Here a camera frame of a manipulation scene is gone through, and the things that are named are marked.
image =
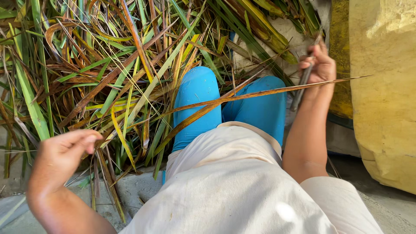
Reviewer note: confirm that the person's left hand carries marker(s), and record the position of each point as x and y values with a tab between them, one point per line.
57	159

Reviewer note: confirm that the person's right hand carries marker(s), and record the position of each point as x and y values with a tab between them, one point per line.
323	73

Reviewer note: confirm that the person's right fingers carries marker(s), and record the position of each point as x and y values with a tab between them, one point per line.
312	61

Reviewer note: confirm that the person's left fingers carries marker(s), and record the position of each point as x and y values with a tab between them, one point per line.
81	138

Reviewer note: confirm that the long brown dry leaf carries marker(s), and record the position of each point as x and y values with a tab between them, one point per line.
247	96

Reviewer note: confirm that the dark yellow sack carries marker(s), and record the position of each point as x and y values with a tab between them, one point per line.
339	48

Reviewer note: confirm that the white woven sack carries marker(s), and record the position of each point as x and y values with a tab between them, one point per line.
289	37

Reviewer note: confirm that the heap of green brown leaves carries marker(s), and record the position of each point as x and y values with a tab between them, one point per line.
107	71

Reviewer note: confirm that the yellow woven sack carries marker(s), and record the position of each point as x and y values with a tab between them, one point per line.
385	97

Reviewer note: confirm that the grey cloth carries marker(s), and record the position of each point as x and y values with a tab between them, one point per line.
341	139

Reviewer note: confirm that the person's blue trousers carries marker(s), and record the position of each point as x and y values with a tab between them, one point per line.
198	97

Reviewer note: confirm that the person's white shirt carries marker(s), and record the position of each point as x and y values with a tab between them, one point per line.
227	188

